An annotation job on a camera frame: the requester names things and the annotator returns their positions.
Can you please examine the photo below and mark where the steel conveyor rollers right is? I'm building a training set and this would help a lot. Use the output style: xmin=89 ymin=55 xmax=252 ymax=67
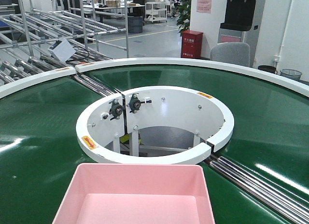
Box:
xmin=208 ymin=155 xmax=309 ymax=224

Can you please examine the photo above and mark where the red fire extinguisher cabinet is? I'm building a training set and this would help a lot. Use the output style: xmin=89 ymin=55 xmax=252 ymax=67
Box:
xmin=181 ymin=30 xmax=203 ymax=59

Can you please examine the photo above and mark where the green leafy plant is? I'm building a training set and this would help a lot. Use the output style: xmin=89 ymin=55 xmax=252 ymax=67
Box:
xmin=177 ymin=0 xmax=192 ymax=36

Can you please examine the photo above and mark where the pink plastic bin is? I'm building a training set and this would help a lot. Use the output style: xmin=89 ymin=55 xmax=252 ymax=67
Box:
xmin=53 ymin=163 xmax=215 ymax=224

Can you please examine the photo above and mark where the metal roller rack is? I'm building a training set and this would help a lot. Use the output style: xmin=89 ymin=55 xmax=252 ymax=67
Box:
xmin=0 ymin=0 xmax=128 ymax=85

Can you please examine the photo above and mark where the black wall-mounted case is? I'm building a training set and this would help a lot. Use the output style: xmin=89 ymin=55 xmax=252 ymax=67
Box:
xmin=220 ymin=0 xmax=256 ymax=31

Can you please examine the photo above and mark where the green circular conveyor belt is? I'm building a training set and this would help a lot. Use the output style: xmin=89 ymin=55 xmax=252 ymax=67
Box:
xmin=0 ymin=65 xmax=309 ymax=224

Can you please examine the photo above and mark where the pink wall notice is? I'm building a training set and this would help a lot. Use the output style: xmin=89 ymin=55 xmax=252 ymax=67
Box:
xmin=197 ymin=0 xmax=212 ymax=14

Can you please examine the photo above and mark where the white shelf cart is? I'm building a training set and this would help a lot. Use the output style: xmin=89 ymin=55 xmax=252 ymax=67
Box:
xmin=145 ymin=2 xmax=167 ymax=23

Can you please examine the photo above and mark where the dark blue storage crate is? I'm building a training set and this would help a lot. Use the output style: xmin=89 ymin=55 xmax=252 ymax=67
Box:
xmin=128 ymin=16 xmax=143 ymax=33

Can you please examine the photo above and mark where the white outer conveyor rim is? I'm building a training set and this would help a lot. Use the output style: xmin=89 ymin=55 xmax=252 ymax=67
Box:
xmin=0 ymin=57 xmax=309 ymax=98

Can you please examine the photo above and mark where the grey mesh wastebasket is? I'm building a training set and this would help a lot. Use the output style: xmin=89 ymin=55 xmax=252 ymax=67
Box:
xmin=280 ymin=69 xmax=302 ymax=82

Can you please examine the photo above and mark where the white control box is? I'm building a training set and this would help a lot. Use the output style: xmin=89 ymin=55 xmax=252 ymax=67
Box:
xmin=48 ymin=38 xmax=76 ymax=63

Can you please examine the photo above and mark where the white inner conveyor ring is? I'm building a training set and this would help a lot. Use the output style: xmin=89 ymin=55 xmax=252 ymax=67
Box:
xmin=75 ymin=85 xmax=235 ymax=165

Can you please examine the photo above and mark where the grey office chair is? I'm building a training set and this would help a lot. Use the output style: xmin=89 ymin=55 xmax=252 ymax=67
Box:
xmin=210 ymin=42 xmax=250 ymax=67

